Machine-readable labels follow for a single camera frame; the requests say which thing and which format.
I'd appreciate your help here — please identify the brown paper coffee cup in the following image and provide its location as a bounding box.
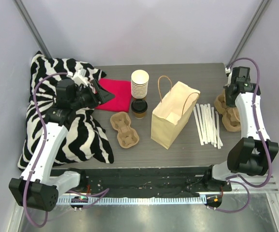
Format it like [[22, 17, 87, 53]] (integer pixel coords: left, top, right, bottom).
[[133, 111, 147, 119]]

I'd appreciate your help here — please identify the black plastic cup lid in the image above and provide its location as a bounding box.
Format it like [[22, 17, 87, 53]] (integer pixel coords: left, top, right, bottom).
[[131, 99, 148, 114]]

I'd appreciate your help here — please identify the brown pulp cup carrier single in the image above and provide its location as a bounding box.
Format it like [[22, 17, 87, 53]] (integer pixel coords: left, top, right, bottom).
[[110, 112, 139, 149]]

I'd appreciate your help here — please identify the brown paper bag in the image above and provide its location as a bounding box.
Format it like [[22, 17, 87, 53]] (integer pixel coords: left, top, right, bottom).
[[151, 75, 201, 149]]

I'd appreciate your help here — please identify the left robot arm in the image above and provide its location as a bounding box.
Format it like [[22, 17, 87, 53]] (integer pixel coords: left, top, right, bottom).
[[9, 78, 115, 212]]

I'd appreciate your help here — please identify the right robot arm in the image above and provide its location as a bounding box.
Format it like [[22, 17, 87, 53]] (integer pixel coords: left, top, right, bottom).
[[203, 66, 279, 191]]

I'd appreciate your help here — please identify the pink folded cloth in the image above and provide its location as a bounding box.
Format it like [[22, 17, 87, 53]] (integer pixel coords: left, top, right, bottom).
[[96, 79, 132, 113]]

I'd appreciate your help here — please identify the brown pulp cup carrier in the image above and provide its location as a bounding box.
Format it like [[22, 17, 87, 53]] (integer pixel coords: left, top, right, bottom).
[[214, 90, 241, 132]]

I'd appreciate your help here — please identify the white wrapped straw bundle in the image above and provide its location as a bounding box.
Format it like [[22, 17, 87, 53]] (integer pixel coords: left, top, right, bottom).
[[193, 103, 223, 149]]

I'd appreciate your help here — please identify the stack of brown paper cups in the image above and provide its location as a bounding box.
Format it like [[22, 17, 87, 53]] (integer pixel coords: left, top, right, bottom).
[[131, 70, 149, 99]]

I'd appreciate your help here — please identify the zebra print pillow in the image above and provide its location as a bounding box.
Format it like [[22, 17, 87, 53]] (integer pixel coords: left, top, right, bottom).
[[17, 51, 114, 171]]

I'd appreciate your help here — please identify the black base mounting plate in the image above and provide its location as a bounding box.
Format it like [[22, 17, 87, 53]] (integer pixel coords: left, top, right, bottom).
[[49, 166, 233, 198]]

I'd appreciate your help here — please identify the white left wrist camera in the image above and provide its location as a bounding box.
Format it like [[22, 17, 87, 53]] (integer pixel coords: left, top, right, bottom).
[[66, 69, 88, 86]]

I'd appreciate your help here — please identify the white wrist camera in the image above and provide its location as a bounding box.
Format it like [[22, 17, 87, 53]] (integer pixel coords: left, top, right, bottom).
[[66, 69, 88, 86], [225, 68, 232, 86]]

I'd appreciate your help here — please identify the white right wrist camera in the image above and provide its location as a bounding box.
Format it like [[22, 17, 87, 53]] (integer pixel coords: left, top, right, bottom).
[[225, 68, 232, 86]]

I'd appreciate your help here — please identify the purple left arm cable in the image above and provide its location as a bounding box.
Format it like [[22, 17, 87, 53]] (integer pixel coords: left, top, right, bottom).
[[23, 72, 111, 228]]

